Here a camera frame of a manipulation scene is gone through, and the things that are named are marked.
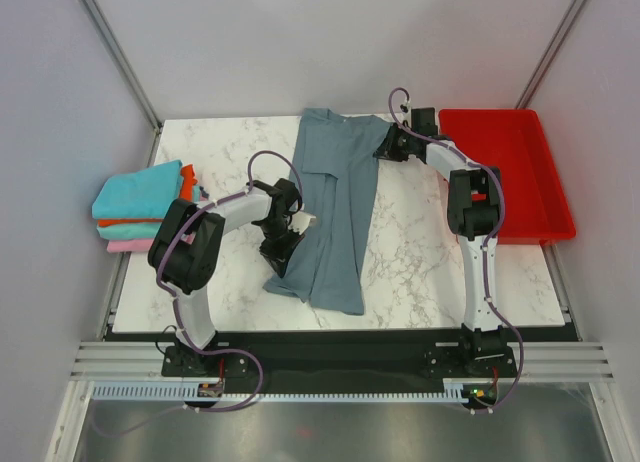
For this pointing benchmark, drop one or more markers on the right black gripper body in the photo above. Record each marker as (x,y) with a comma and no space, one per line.
(403,145)

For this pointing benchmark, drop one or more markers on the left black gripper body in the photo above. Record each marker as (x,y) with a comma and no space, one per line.
(279,239)

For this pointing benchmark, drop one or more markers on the grey-blue t shirt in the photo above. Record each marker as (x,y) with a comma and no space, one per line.
(334,158)

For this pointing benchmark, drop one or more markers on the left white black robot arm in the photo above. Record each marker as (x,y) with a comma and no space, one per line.
(185,250)

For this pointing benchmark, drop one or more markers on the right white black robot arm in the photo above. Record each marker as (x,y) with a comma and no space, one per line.
(473,214)

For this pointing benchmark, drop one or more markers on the pink folded t shirt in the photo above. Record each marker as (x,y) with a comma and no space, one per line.
(133,245)

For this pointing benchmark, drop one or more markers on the teal folded t shirt top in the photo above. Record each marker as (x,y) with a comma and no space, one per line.
(145,194)

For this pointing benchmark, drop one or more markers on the red plastic bin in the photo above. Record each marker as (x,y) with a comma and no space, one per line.
(537,210)

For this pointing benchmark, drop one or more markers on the orange folded t shirt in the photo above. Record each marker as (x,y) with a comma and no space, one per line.
(189,192)

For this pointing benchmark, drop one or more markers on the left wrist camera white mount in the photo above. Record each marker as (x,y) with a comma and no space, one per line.
(302,221)

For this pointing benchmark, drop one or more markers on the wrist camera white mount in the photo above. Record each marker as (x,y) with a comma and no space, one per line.
(405,107)
(302,221)

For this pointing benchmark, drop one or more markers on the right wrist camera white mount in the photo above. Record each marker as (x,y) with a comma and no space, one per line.
(405,107)

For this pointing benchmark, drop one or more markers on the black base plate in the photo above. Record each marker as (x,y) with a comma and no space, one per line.
(344,362)

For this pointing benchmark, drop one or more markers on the right white cable duct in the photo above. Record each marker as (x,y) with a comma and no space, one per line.
(471,389)

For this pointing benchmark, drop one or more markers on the white cable duct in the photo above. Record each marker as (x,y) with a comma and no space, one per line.
(471,389)
(181,391)

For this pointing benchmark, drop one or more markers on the left white cable duct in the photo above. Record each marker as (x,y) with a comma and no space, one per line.
(181,391)

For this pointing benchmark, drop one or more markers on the right aluminium corner post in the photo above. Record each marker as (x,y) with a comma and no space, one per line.
(560,35)

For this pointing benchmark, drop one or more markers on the aluminium corner post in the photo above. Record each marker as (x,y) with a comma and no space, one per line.
(560,35)
(122,64)

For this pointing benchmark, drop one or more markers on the left aluminium corner post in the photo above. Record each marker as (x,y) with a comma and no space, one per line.
(122,64)

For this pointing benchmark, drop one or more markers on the aluminium rail frame front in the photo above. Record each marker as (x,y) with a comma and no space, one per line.
(567,408)

